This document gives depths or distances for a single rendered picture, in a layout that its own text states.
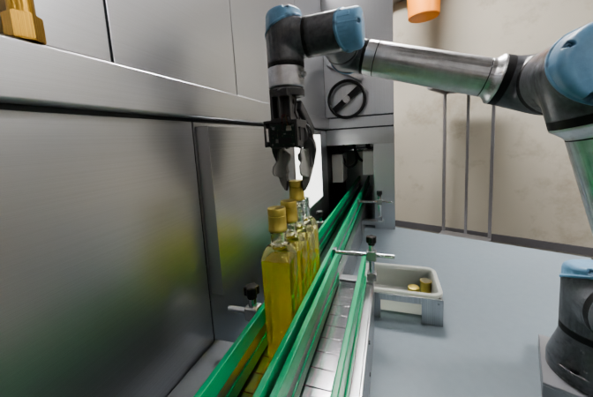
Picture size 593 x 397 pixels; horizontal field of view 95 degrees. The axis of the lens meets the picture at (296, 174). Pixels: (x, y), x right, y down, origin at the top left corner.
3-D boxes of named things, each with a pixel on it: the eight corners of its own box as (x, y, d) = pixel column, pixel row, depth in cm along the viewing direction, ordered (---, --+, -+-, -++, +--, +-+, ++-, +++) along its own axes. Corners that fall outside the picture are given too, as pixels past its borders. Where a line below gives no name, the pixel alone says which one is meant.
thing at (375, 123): (345, 142, 226) (341, 29, 215) (393, 139, 214) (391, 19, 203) (326, 146, 160) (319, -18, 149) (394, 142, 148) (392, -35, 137)
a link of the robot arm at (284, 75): (276, 75, 61) (311, 70, 58) (277, 96, 61) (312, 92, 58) (260, 67, 54) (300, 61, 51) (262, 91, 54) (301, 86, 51)
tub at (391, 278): (365, 283, 98) (364, 260, 97) (434, 291, 91) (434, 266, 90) (360, 313, 82) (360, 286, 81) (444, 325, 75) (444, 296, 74)
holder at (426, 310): (350, 283, 100) (349, 263, 99) (433, 293, 91) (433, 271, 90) (343, 311, 84) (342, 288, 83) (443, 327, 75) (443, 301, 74)
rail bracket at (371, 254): (334, 272, 81) (333, 232, 80) (394, 278, 76) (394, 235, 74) (333, 277, 79) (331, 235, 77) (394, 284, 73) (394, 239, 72)
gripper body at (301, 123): (264, 151, 55) (259, 89, 53) (281, 148, 63) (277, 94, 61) (299, 149, 52) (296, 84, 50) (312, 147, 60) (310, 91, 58)
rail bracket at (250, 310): (237, 336, 58) (232, 277, 56) (266, 342, 56) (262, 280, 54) (227, 350, 54) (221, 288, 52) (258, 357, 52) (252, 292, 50)
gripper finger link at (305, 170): (296, 195, 55) (287, 150, 55) (304, 189, 61) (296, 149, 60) (310, 192, 54) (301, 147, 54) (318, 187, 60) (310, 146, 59)
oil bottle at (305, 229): (296, 301, 69) (291, 219, 66) (318, 304, 67) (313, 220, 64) (288, 315, 63) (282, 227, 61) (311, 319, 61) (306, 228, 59)
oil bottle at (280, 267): (277, 333, 58) (271, 235, 55) (303, 338, 56) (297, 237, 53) (266, 353, 52) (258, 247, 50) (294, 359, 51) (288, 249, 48)
